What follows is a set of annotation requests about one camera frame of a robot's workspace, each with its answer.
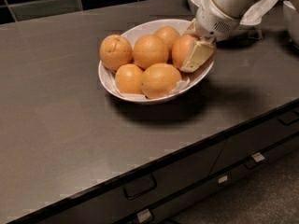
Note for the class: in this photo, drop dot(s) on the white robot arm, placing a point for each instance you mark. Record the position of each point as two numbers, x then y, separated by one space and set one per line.
237 9

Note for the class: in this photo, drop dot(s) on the dark upper right drawer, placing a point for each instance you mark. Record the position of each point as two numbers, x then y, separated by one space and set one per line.
247 140

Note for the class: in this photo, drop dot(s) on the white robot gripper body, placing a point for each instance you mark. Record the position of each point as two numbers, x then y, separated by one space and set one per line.
212 21

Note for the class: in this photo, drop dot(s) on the dark upper left drawer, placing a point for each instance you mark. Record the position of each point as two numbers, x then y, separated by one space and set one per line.
137 194

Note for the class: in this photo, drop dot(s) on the white paper napkin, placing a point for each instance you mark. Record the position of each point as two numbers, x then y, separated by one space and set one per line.
256 12

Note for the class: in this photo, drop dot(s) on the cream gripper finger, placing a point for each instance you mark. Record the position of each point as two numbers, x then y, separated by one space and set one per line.
190 30
199 52

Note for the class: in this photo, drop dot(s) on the dark drawer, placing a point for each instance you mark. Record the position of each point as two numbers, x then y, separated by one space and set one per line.
137 194
265 192
247 140

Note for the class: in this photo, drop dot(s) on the white bowl at right edge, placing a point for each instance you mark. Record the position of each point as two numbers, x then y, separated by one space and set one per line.
291 18

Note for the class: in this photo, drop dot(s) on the white bowl of oranges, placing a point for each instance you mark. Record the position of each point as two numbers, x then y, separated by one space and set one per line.
146 28

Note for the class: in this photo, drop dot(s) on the white paper liner in bowl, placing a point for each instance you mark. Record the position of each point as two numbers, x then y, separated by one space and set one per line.
134 85

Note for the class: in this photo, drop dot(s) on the dark lower drawer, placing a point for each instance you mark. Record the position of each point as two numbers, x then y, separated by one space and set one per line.
265 192

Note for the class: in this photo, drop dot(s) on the front centre large orange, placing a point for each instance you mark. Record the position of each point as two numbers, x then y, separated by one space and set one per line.
159 79

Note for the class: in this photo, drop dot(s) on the leftmost orange with navel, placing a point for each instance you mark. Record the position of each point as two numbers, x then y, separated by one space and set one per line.
115 51

